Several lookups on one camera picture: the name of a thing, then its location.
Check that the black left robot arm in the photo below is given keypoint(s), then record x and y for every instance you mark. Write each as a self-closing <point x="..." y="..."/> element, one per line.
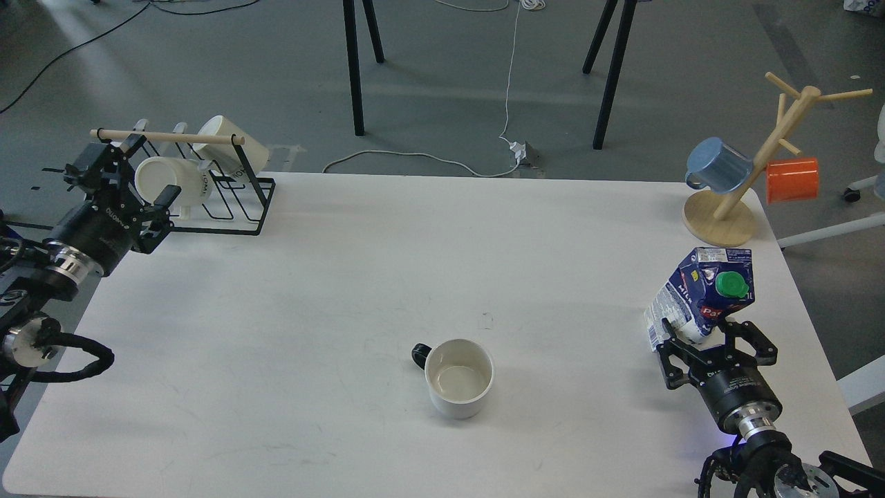
<point x="35" y="347"/>

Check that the black table leg right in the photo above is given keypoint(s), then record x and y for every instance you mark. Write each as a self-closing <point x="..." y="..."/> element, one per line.
<point x="616" y="62"/>

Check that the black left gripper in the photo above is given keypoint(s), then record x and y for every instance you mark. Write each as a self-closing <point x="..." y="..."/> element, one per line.
<point x="113" y="219"/>

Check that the blue white milk carton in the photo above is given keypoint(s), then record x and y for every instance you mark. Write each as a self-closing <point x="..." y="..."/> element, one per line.
<point x="709" y="284"/>

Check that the white mug black handle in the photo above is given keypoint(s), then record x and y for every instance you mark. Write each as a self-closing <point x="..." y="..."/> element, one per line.
<point x="459" y="374"/>

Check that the black table leg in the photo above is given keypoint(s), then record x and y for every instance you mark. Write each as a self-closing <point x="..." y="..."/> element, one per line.
<point x="616" y="62"/>
<point x="354" y="75"/>

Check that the orange mug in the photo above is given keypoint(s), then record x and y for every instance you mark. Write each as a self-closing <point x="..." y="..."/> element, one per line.
<point x="796" y="179"/>

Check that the white power adapter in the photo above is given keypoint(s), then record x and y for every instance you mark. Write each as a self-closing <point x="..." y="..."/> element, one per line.
<point x="524" y="154"/>

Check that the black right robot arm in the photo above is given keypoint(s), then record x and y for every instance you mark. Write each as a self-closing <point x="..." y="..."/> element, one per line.
<point x="760" y="459"/>

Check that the wooden mug tree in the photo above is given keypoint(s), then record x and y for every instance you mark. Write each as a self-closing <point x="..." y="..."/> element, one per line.
<point x="723" y="219"/>

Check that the cream mug on rack rear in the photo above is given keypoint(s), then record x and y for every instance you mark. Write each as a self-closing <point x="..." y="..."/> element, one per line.
<point x="225" y="155"/>

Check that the white mug on rack front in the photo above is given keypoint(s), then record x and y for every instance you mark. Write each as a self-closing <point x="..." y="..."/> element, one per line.
<point x="155" y="173"/>

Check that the black table leg left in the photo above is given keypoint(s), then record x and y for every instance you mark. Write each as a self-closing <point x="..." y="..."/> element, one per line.
<point x="354" y="75"/>

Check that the blue mug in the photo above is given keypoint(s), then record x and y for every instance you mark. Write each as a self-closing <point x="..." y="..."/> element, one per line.
<point x="715" y="165"/>

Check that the black wire mug rack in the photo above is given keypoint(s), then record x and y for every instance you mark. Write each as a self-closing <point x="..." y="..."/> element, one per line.
<point x="233" y="208"/>

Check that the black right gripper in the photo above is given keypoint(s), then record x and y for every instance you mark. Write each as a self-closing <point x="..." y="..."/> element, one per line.
<point x="733" y="391"/>

